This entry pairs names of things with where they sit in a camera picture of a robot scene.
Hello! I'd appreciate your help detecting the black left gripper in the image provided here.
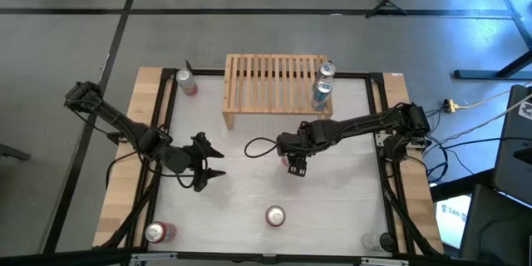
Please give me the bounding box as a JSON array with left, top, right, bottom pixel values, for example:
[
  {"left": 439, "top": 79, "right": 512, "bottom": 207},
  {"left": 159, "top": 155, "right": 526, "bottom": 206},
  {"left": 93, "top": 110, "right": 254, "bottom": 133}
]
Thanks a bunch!
[{"left": 185, "top": 131, "right": 227, "bottom": 193}]

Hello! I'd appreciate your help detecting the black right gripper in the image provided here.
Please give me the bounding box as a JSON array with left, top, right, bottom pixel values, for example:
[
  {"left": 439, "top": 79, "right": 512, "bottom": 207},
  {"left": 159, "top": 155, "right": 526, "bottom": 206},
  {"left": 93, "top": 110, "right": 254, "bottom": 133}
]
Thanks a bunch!
[{"left": 277, "top": 121, "right": 321, "bottom": 179}]

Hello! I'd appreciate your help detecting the red beverage can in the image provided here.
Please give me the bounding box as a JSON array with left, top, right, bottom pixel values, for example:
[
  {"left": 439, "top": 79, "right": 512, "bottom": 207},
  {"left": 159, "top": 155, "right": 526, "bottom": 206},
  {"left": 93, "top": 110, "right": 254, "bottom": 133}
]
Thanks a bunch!
[{"left": 144, "top": 220, "right": 178, "bottom": 244}]

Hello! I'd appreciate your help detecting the wooden slatted shelf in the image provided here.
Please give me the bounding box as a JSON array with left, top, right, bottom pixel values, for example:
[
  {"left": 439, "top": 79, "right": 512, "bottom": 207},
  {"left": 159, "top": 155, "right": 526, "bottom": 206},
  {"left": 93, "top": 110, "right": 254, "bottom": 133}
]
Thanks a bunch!
[{"left": 221, "top": 52, "right": 334, "bottom": 131}]

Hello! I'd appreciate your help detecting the red blue Fanta can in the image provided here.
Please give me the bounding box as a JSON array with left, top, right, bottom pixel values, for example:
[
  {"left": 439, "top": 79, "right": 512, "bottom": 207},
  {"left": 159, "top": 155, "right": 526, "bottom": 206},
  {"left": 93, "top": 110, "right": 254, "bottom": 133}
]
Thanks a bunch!
[{"left": 264, "top": 204, "right": 287, "bottom": 229}]

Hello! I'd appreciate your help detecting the blue slim can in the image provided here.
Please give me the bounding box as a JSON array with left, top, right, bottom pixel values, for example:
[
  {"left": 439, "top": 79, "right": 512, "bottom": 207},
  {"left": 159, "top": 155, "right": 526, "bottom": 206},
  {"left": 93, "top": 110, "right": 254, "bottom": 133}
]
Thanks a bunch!
[
  {"left": 315, "top": 61, "right": 337, "bottom": 82},
  {"left": 310, "top": 78, "right": 333, "bottom": 112}
]

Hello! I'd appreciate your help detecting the black crossbar with silver brackets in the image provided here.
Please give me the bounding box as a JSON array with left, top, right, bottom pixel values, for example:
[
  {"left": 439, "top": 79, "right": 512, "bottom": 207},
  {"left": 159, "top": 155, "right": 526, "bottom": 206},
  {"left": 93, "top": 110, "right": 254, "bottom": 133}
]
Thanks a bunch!
[{"left": 0, "top": 247, "right": 491, "bottom": 266}]

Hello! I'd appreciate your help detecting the black desk beam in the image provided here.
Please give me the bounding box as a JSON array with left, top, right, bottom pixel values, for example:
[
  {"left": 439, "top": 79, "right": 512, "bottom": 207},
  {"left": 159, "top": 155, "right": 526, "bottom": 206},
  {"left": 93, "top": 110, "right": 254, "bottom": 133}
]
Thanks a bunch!
[{"left": 430, "top": 170, "right": 495, "bottom": 200}]

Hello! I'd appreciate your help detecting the white SA6 labelled box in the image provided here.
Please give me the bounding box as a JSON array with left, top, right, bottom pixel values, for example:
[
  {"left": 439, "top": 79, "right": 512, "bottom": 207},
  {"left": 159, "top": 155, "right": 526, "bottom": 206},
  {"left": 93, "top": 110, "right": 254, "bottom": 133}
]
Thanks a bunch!
[{"left": 434, "top": 194, "right": 473, "bottom": 250}]

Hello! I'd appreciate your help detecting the grey floor foot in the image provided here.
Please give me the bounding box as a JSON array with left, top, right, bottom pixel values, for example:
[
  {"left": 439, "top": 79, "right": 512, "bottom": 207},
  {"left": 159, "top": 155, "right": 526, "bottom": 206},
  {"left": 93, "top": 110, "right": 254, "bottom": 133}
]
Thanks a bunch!
[{"left": 0, "top": 143, "right": 32, "bottom": 162}]

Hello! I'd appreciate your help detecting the dark desk foot bar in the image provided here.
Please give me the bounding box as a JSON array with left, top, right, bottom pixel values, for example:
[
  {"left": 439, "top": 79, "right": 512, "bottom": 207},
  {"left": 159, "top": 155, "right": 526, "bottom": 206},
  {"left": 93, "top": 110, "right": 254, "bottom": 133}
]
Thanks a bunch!
[{"left": 453, "top": 49, "right": 532, "bottom": 81}]

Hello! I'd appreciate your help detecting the dark office chair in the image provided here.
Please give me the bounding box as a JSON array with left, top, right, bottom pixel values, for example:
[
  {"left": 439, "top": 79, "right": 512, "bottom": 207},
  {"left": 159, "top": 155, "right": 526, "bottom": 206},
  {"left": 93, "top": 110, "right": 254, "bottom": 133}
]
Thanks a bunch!
[{"left": 459, "top": 183, "right": 532, "bottom": 266}]

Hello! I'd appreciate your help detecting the dark grey computer tower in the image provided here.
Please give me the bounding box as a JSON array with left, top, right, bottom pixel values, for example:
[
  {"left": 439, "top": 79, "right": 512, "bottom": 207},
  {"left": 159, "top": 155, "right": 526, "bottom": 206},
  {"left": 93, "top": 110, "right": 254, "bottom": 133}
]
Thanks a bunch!
[{"left": 492, "top": 84, "right": 532, "bottom": 207}]

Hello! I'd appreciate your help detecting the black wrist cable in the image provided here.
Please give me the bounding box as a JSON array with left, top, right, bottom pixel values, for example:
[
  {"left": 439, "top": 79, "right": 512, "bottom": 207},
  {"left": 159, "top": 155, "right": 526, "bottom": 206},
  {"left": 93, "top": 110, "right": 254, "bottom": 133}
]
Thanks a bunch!
[
  {"left": 139, "top": 155, "right": 196, "bottom": 190},
  {"left": 244, "top": 135, "right": 284, "bottom": 160}
]

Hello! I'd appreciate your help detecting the black table frame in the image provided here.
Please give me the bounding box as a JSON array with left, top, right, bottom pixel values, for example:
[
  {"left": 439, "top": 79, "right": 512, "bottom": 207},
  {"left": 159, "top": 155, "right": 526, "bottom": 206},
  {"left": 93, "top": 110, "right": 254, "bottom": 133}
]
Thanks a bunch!
[{"left": 124, "top": 67, "right": 446, "bottom": 259}]

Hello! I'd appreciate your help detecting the black cable harness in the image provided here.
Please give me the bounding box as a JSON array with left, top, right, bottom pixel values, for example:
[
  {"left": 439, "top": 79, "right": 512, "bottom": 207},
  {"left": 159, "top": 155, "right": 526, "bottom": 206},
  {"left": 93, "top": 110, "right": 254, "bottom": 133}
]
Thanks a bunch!
[
  {"left": 99, "top": 170, "right": 161, "bottom": 250},
  {"left": 382, "top": 186, "right": 444, "bottom": 257}
]

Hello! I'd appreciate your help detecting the black base cable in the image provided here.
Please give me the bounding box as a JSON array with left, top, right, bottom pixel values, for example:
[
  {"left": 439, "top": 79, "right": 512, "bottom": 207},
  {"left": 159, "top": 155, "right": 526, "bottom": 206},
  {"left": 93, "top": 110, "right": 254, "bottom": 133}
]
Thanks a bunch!
[{"left": 105, "top": 150, "right": 140, "bottom": 190}]

